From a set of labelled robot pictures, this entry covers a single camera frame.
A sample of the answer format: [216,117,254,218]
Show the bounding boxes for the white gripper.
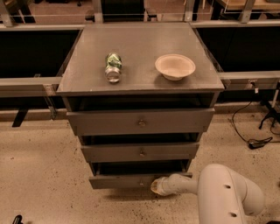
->
[150,177,172,196]

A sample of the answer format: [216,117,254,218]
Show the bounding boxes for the grey bottom drawer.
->
[89,159,193,189]

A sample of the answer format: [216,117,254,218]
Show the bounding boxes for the grey drawer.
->
[66,108,214,136]
[81,143,199,163]
[89,159,193,189]

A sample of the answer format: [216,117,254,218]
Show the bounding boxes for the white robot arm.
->
[150,164,265,224]

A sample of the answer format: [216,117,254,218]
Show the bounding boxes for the grey middle drawer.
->
[81,143,199,163]

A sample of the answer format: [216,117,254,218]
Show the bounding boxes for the grey top drawer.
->
[66,108,214,136]

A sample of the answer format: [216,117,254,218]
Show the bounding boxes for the grey wooden drawer cabinet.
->
[56,22,226,176]

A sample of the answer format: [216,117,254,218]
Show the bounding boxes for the white paper bowl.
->
[155,54,196,81]

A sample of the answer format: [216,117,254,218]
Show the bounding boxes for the crushed green soda can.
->
[105,52,123,83]

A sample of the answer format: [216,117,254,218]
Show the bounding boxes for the black tripod stand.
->
[258,84,280,130]

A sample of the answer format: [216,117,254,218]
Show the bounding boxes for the black object bottom left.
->
[12,215,24,224]

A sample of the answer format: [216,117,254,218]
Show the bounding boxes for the black power adapter with cable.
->
[230,102,273,150]

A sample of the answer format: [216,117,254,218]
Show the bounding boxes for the grey metal rail right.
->
[218,71,280,91]

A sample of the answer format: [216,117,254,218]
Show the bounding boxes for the grey metal rail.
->
[0,77,61,98]
[218,71,280,91]

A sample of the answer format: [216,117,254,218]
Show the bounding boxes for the grey metal rail left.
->
[0,77,61,98]

